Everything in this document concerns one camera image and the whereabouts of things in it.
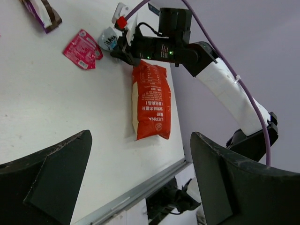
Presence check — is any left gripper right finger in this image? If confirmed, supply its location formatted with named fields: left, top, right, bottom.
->
left=190, top=132, right=300, bottom=225

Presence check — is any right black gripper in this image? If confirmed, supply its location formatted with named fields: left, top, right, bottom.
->
left=110, top=35, right=178, bottom=66

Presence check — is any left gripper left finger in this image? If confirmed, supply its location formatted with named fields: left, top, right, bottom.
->
left=0, top=130, right=92, bottom=225

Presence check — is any grey Himalaya mint packet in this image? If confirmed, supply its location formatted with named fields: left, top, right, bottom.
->
left=97, top=27, right=118, bottom=52

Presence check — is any red chips bag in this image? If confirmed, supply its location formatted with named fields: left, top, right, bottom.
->
left=132, top=60, right=171, bottom=140

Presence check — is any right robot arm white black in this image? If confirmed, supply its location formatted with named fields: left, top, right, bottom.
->
left=111, top=3, right=278, bottom=161

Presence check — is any pink snack packet right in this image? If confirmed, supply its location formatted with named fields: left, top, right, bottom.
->
left=63, top=29, right=103, bottom=70

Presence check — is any brown chocolate wrapper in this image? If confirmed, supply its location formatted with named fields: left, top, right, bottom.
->
left=20, top=0, right=62, bottom=34

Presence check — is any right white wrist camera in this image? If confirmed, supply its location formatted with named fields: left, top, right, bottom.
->
left=112, top=2, right=138, bottom=46

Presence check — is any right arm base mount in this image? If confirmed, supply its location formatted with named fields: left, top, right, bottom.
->
left=146, top=178, right=201, bottom=220

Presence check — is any aluminium front rail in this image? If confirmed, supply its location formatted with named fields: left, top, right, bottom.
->
left=75, top=159, right=191, bottom=225

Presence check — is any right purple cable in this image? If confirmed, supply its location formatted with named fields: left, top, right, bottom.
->
left=125, top=0, right=272, bottom=167

